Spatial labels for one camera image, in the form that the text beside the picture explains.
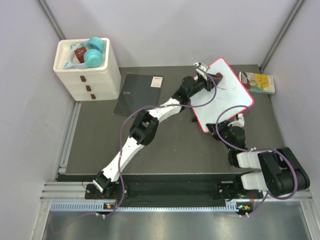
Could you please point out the black notebook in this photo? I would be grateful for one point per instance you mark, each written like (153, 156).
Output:
(138, 90)

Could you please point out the pink framed whiteboard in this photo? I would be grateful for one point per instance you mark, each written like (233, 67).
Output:
(230, 98)

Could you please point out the yellow green book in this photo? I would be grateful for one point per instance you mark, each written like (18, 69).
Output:
(257, 82)

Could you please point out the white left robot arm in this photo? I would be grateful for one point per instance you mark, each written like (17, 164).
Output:
(144, 128)

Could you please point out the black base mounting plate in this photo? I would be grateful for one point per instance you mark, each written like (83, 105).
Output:
(174, 190)

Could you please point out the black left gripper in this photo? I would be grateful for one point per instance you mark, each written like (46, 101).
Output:
(215, 79)

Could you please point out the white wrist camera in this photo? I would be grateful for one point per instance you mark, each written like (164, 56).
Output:
(201, 70)
(238, 121)

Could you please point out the teal cat ear headphones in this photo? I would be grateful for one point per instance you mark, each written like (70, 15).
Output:
(93, 56)

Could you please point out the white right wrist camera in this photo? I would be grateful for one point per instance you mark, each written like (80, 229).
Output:
(238, 121)

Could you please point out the grey slotted cable duct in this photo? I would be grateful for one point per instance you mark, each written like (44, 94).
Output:
(103, 207)

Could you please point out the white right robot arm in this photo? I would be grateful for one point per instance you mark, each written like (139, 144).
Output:
(280, 172)

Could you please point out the white drawer unit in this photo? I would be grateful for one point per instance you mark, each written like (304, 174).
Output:
(90, 84)

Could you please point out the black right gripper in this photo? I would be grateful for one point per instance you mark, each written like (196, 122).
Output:
(223, 126)

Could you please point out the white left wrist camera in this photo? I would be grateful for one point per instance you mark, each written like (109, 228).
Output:
(201, 70)

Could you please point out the brown cube toy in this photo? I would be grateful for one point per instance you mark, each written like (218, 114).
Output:
(79, 54)

